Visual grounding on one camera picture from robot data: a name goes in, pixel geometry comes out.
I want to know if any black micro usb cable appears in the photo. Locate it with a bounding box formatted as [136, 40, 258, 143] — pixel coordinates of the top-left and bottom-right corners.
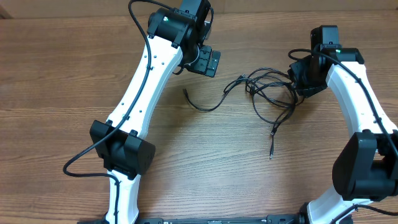
[182, 67, 299, 161]

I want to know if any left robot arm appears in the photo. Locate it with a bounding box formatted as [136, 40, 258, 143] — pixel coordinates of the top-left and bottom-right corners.
[90, 7, 221, 223]

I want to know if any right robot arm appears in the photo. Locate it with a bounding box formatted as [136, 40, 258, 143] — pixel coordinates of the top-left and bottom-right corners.
[288, 44, 397, 223]

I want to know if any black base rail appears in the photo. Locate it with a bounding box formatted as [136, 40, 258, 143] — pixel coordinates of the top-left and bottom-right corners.
[136, 214, 306, 224]

